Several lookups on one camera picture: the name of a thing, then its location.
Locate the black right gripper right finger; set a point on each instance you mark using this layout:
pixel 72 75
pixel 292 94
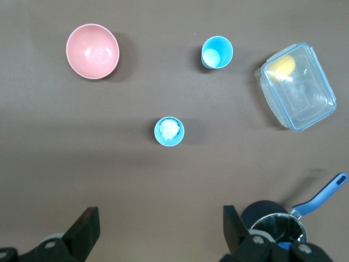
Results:
pixel 240 240

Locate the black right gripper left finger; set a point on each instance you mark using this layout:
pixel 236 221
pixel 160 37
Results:
pixel 73 243

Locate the blue cup holding white paper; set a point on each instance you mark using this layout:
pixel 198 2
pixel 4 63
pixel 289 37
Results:
pixel 177 140

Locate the white paper ball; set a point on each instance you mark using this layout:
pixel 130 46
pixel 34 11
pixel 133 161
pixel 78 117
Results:
pixel 169 129

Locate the small blue object in saucepan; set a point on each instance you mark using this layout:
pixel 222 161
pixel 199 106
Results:
pixel 285 245

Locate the clear plastic lidded container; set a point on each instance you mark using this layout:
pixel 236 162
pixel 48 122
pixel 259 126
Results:
pixel 305 103

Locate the yellow round sponge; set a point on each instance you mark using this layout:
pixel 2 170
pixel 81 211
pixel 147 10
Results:
pixel 282 67

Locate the empty blue cup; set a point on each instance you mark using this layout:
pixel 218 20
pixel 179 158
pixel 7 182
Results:
pixel 216 53

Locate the pink bowl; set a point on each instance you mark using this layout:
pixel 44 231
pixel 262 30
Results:
pixel 92 51

